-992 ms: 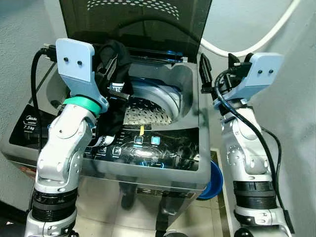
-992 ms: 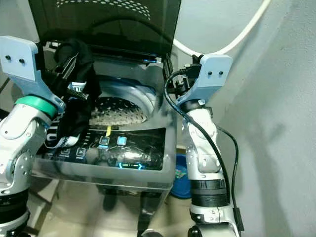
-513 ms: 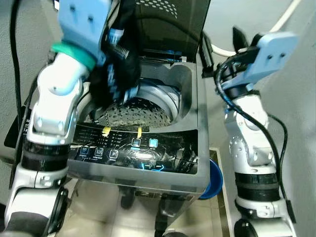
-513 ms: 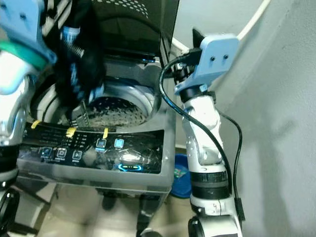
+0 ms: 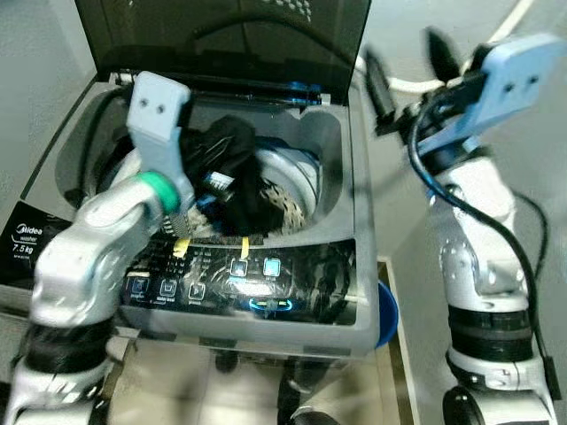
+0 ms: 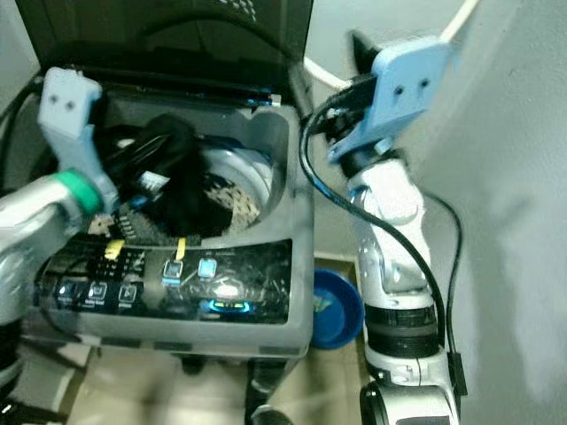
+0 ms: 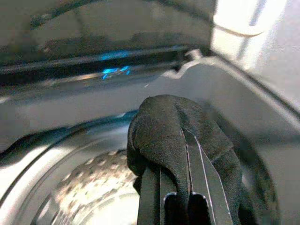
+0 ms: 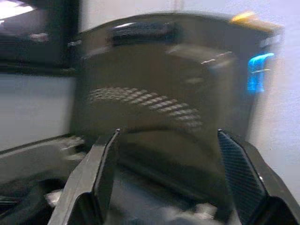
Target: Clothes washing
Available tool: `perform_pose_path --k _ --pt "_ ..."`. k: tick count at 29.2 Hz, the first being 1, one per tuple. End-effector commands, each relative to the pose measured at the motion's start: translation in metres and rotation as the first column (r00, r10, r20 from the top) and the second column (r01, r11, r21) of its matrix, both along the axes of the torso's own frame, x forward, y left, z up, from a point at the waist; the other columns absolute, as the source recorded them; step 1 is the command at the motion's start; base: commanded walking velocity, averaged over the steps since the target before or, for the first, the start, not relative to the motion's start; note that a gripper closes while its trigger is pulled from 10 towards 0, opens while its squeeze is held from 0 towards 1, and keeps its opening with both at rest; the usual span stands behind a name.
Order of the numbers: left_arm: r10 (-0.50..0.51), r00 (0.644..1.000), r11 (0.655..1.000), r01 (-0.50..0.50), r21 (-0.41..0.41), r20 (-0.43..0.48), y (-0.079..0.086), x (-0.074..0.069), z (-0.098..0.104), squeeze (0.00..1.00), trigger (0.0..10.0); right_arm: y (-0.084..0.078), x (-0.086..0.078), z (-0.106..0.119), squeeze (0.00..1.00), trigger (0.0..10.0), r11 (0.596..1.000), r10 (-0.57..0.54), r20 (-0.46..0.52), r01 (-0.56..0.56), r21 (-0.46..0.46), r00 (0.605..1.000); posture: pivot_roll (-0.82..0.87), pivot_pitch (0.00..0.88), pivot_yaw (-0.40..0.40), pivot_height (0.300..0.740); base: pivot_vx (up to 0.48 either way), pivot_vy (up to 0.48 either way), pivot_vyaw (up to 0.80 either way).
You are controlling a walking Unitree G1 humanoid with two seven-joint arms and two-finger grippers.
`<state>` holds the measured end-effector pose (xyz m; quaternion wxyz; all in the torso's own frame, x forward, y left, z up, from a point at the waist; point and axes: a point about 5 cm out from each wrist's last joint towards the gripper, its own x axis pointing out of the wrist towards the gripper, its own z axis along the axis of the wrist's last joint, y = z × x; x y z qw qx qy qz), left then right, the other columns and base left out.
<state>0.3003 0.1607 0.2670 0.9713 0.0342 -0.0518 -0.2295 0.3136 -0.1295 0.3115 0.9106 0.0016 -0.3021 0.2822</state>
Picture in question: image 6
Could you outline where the black garment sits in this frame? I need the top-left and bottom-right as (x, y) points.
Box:
(97, 113), (215, 236)

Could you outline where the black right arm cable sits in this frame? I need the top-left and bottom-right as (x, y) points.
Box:
(299, 89), (469, 399)

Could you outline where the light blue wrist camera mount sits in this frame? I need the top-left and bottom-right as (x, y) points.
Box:
(38, 66), (120, 215)
(328, 35), (458, 162)

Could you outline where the black glossy washer control panel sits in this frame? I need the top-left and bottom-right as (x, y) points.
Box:
(35, 235), (295, 325)

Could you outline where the grey top-load washing machine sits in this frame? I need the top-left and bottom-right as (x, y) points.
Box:
(0, 0), (320, 362)

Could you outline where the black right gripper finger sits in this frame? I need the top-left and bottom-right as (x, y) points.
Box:
(288, 66), (316, 122)
(350, 31), (379, 78)

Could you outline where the light blue right wrist camera mount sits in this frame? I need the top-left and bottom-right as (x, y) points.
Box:
(328, 35), (458, 162)

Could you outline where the light blue left wrist camera mount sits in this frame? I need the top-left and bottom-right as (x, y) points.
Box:
(38, 66), (120, 215)

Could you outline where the dark tinted washer lid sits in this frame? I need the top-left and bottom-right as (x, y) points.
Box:
(13, 0), (315, 109)

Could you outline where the perforated steel washer drum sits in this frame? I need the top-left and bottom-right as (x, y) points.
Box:
(115, 133), (274, 242)

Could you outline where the blue plastic basin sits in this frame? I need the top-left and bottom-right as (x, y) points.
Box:
(313, 268), (367, 352)

